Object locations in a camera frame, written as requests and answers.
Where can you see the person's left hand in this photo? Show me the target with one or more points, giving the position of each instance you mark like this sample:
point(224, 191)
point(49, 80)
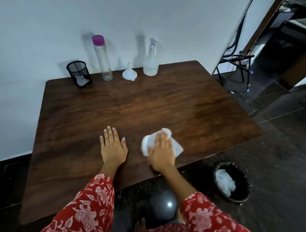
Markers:
point(113, 149)

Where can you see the person's right hand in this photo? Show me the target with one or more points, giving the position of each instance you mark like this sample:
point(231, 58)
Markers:
point(162, 154)

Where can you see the person's left thumb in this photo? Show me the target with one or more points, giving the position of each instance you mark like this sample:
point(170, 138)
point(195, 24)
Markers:
point(123, 143)

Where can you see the person's left middle finger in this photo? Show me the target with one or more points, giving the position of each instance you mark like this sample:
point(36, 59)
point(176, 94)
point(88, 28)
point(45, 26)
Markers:
point(110, 133)

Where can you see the person's left little finger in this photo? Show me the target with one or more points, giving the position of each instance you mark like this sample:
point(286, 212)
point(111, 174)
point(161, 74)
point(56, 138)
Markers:
point(102, 141)

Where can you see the person's right thumb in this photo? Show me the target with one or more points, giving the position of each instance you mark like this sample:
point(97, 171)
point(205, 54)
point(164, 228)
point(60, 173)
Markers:
point(151, 152)

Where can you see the white tissue cloth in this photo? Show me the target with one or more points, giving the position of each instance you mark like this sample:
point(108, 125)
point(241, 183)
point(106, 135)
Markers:
point(149, 142)

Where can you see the person's left forearm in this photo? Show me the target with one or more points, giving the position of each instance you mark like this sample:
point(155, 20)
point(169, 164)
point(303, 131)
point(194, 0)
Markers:
point(108, 171)

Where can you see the person's right forearm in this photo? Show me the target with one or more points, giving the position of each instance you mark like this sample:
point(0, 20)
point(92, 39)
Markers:
point(178, 182)

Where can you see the white paper in cup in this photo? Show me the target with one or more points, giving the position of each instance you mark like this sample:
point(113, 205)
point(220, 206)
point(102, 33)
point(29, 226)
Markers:
point(82, 81)

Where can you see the white plastic funnel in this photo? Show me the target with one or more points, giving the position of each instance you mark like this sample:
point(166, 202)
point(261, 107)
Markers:
point(129, 74)

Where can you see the red floral left sleeve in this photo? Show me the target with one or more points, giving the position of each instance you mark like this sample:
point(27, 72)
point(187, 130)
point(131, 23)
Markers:
point(86, 208)

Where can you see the red floral sleeve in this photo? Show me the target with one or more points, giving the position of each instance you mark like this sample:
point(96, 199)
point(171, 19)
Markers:
point(208, 216)
point(86, 208)

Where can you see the black mesh pen cup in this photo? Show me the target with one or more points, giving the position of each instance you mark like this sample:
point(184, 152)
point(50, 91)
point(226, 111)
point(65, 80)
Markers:
point(79, 71)

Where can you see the person's foot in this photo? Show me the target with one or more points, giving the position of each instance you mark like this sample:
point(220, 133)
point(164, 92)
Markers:
point(141, 225)

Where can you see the clear bottle with purple cap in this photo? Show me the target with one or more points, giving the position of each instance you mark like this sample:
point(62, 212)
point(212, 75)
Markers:
point(103, 59)

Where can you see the crumpled white tissue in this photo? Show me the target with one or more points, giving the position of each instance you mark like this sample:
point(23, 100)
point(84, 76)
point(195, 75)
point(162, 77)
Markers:
point(224, 182)

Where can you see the clear spray bottle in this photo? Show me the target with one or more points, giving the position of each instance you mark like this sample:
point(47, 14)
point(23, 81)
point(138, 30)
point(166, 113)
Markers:
point(151, 62)

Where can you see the red floral right sleeve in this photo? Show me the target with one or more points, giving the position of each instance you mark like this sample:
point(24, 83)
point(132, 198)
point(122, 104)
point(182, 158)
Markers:
point(208, 216)

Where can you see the black trash bin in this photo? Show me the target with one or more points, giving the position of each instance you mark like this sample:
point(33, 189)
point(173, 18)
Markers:
point(240, 186)

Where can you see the black metal folding chair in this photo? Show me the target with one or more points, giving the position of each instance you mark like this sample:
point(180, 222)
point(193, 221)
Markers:
point(235, 58)

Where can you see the brown wooden cabinet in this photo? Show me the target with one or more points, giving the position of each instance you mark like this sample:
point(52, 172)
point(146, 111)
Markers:
point(295, 71)

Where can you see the brown wooden door frame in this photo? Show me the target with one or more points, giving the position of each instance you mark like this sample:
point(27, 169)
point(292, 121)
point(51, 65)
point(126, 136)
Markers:
point(261, 26)

